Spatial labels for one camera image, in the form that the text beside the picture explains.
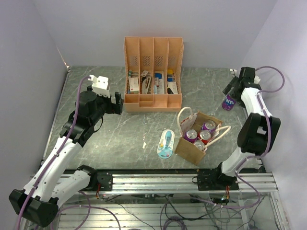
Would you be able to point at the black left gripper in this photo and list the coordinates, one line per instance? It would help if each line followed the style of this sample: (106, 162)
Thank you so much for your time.
(116, 108)

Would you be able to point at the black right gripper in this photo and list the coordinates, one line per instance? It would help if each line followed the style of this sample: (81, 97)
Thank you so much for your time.
(231, 84)

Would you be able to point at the purple Fanta can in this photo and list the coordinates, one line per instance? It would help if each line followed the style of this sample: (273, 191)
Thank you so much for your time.
(228, 103)

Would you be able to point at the purple soda can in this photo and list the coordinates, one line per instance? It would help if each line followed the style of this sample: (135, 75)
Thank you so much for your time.
(191, 135)
(209, 125)

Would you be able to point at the red cola can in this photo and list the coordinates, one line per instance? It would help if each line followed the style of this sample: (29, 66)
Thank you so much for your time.
(204, 136)

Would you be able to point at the brown canvas tote bag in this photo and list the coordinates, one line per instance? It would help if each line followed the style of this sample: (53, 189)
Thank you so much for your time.
(198, 132)

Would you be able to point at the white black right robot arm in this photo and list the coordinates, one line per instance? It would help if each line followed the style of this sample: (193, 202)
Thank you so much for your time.
(255, 138)

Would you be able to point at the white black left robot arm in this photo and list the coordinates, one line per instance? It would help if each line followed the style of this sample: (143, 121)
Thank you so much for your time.
(40, 199)

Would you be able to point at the white red box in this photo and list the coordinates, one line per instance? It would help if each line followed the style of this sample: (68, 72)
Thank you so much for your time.
(134, 85)

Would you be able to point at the blue white stationery packs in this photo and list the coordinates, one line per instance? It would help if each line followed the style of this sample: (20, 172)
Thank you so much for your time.
(158, 78)

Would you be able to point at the orange plastic file organizer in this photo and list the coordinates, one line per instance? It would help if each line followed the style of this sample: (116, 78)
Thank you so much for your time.
(153, 54)

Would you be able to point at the white black label pack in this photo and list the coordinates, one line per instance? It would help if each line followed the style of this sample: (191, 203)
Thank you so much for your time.
(171, 82)

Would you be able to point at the silver top soda can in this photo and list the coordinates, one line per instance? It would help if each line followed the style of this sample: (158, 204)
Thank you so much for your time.
(199, 145)

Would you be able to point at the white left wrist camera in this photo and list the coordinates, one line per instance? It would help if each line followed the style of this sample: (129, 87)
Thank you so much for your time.
(100, 85)

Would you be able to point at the aluminium rail frame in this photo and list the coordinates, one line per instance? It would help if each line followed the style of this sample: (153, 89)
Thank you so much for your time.
(152, 182)

